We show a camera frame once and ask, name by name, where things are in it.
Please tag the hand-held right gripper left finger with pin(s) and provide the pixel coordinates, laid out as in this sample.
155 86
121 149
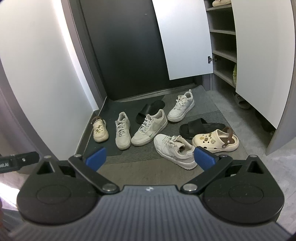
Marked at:
96 158

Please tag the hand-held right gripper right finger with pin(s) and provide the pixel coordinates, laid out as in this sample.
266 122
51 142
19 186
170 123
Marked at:
205 160

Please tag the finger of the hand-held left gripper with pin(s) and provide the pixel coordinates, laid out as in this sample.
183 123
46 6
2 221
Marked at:
24 160

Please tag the black slide sandal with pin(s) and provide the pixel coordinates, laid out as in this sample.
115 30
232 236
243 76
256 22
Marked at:
198 128
150 110

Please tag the white chunky sneaker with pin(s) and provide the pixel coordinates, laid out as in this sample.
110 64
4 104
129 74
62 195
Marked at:
171 150
180 109

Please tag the cream lace-up sneaker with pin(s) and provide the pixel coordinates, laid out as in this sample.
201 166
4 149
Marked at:
122 134
149 131

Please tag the grey shoe cabinet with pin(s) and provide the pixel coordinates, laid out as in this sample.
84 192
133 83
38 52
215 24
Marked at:
222 41

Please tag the grey striped door mat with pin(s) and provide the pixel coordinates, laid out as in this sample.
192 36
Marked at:
138 166

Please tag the grey slipper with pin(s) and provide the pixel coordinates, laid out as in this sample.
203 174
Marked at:
240 102

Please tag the black shoe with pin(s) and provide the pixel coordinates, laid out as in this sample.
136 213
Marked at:
266 122

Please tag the metal door threshold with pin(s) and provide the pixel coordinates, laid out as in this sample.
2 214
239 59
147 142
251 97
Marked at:
150 93

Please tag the yellow-green textured object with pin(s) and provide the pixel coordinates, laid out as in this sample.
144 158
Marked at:
235 74

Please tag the metal cabinet hinge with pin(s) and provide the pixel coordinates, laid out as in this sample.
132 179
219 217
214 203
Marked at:
211 59

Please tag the dark entrance door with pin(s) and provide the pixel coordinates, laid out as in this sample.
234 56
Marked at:
120 46

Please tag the beige shoe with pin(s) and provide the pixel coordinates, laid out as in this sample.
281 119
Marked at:
220 2

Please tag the grey door frame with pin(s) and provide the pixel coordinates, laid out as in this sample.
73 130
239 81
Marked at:
78 46

